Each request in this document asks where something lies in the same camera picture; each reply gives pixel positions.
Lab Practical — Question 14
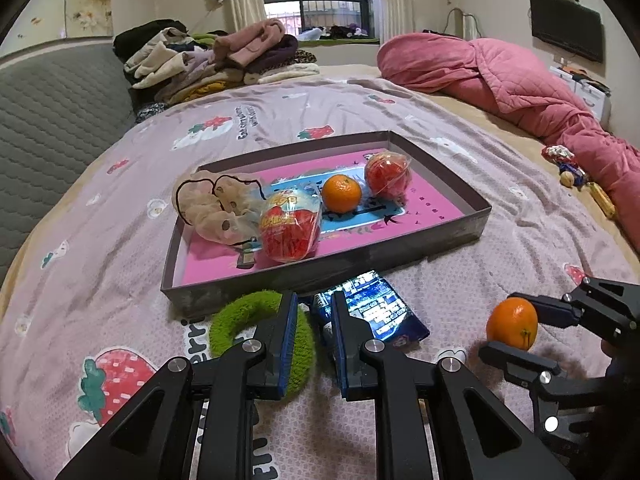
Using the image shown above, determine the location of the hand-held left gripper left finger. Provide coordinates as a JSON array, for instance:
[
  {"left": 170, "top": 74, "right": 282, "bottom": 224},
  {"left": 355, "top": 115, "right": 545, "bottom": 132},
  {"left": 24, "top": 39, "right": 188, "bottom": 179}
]
[{"left": 55, "top": 290, "right": 301, "bottom": 480}]

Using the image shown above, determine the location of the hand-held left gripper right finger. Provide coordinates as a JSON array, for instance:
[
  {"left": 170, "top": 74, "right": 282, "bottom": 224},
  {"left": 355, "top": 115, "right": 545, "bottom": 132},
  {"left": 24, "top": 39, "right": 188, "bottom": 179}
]
[{"left": 330, "top": 290, "right": 576, "bottom": 480}]

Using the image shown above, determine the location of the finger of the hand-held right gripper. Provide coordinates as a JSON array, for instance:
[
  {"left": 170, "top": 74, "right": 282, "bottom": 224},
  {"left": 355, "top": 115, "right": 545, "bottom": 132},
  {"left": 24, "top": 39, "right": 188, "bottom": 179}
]
[
  {"left": 510, "top": 276, "right": 640, "bottom": 346},
  {"left": 479, "top": 341, "right": 601, "bottom": 401}
]

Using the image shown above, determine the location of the small orange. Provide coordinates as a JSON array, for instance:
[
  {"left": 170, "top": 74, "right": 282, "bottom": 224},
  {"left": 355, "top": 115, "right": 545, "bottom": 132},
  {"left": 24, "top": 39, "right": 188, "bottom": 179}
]
[
  {"left": 321, "top": 174, "right": 362, "bottom": 214},
  {"left": 486, "top": 297, "right": 539, "bottom": 352}
]

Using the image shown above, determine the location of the green fuzzy hair tie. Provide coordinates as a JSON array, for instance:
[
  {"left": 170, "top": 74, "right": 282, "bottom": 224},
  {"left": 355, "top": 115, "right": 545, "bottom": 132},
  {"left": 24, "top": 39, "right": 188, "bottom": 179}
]
[{"left": 209, "top": 290, "right": 317, "bottom": 393}]

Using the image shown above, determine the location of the blue snack packet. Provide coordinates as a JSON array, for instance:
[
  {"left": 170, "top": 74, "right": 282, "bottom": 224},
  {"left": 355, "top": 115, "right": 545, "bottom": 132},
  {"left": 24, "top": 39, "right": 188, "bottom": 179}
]
[{"left": 309, "top": 270, "right": 432, "bottom": 351}]

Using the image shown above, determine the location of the dark shallow cardboard box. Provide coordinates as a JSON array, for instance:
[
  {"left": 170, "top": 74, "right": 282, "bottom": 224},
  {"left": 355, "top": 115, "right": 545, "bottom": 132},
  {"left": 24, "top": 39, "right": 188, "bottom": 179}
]
[{"left": 160, "top": 130, "right": 493, "bottom": 317}]

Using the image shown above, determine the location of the red and blue toy egg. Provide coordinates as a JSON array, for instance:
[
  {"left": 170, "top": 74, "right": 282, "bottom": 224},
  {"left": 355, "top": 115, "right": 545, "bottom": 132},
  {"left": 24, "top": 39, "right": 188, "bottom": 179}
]
[
  {"left": 364, "top": 151, "right": 412, "bottom": 200},
  {"left": 259, "top": 187, "right": 322, "bottom": 262}
]

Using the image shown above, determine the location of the beige sheer scrunchie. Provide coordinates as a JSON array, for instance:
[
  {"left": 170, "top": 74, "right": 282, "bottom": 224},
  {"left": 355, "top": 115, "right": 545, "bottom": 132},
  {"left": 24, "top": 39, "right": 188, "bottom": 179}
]
[{"left": 172, "top": 170, "right": 271, "bottom": 246}]

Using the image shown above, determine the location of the yellow wrapped snack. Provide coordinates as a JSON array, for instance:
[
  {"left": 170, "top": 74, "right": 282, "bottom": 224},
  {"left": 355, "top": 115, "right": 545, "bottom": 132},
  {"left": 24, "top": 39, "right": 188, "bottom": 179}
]
[{"left": 587, "top": 182, "right": 617, "bottom": 218}]

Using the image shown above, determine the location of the small colourful doll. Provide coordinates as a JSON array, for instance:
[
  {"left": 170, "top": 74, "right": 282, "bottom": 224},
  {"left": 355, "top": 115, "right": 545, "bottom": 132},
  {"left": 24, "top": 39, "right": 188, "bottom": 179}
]
[{"left": 541, "top": 145, "right": 588, "bottom": 188}]

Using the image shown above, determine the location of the pink and blue book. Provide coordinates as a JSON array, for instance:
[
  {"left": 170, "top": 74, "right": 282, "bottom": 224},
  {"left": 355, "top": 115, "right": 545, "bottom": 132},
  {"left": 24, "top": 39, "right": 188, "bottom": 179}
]
[{"left": 172, "top": 147, "right": 473, "bottom": 286}]

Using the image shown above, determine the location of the beige bed sheet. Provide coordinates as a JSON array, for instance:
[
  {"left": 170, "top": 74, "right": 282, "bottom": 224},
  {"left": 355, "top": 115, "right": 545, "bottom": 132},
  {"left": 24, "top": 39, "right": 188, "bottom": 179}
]
[{"left": 320, "top": 62, "right": 640, "bottom": 271}]

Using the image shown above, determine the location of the pink quilted duvet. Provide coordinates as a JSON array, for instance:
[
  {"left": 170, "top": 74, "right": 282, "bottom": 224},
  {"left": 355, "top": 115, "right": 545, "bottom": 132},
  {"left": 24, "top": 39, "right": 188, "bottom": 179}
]
[{"left": 376, "top": 32, "right": 640, "bottom": 253}]

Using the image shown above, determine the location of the black flat television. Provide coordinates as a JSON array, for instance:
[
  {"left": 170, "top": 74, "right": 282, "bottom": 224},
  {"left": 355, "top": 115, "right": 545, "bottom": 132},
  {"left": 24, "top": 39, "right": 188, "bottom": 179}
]
[{"left": 529, "top": 0, "right": 604, "bottom": 63}]

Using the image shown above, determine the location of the pile of folded clothes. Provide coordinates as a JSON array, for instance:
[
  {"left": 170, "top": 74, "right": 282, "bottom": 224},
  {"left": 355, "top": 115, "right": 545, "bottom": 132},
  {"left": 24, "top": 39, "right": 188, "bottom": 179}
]
[{"left": 112, "top": 19, "right": 321, "bottom": 111}]

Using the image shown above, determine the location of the green windowsill mat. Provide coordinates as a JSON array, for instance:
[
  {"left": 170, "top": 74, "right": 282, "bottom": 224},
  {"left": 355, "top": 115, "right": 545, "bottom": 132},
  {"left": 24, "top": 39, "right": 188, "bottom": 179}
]
[{"left": 297, "top": 25, "right": 381, "bottom": 48}]

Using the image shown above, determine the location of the grey quilted headboard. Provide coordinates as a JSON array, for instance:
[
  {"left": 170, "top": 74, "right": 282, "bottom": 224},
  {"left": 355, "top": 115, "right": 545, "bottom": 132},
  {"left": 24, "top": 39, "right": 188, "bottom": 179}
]
[{"left": 0, "top": 42, "right": 136, "bottom": 281}]

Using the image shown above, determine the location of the floral wall panel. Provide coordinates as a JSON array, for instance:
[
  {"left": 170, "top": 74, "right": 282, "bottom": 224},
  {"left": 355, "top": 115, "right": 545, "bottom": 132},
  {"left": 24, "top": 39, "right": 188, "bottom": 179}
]
[{"left": 10, "top": 0, "right": 113, "bottom": 43}]

